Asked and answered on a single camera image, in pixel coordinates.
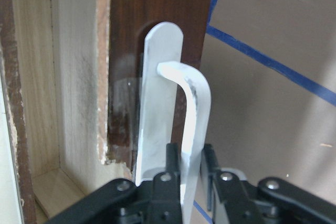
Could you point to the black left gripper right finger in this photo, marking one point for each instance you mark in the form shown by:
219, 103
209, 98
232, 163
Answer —
226, 198

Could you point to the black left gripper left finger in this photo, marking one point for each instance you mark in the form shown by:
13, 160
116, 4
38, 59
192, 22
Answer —
166, 206

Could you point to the white drawer handle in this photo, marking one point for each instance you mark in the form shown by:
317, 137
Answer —
162, 73

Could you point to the wooden drawer cabinet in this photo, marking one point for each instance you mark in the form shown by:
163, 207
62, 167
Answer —
14, 108

